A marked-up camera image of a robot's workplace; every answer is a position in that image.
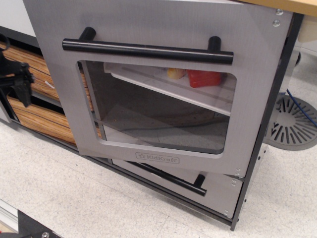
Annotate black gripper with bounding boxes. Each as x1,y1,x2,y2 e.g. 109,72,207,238
0,34,35,107

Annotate black oven door handle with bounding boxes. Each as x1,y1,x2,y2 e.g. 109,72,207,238
62,27,234,65

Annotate grey toy oven door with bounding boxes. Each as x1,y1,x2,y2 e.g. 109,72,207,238
24,0,293,177

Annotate white oven shelf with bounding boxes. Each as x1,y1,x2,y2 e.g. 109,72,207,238
104,62,236,116

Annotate grey lower oven drawer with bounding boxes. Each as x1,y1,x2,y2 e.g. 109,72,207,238
112,160,242,219

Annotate upper wood-pattern storage bin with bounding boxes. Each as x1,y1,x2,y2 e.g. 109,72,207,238
3,46,60,102

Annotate wood-pattern storage bin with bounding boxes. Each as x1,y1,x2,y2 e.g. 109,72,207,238
3,46,60,102
7,96,76,145

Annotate lower wood-pattern storage bin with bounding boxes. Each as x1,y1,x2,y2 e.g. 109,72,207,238
7,96,76,145

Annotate toy bread loaf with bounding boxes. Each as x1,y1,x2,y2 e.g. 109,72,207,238
167,68,186,80

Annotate red toy bell pepper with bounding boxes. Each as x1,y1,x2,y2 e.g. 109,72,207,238
187,69,221,88

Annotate grey round slotted base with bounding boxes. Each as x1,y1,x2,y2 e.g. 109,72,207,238
264,93,317,151

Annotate wooden countertop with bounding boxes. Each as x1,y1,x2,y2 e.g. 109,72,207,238
241,0,317,17

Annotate aluminium rail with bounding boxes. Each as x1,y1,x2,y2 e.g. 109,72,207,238
0,199,18,233

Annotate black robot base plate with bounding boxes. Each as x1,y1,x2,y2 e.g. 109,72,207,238
0,210,62,238

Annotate black drawer handle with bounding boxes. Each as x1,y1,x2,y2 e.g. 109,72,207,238
128,162,207,196

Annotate black toy kitchen frame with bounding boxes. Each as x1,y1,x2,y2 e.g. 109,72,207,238
0,12,305,232

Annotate blue cable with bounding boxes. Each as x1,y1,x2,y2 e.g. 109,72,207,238
286,88,317,127

